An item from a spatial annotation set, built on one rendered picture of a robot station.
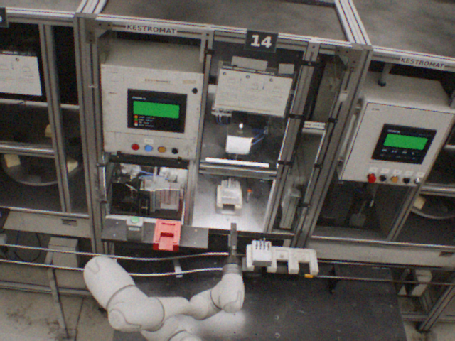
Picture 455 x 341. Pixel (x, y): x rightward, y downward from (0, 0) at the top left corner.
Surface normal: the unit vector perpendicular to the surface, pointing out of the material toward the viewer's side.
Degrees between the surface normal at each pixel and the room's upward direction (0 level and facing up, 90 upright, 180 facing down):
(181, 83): 90
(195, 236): 0
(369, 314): 0
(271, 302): 0
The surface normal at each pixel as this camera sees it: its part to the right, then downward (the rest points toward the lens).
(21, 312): 0.12, -0.74
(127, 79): -0.01, 0.67
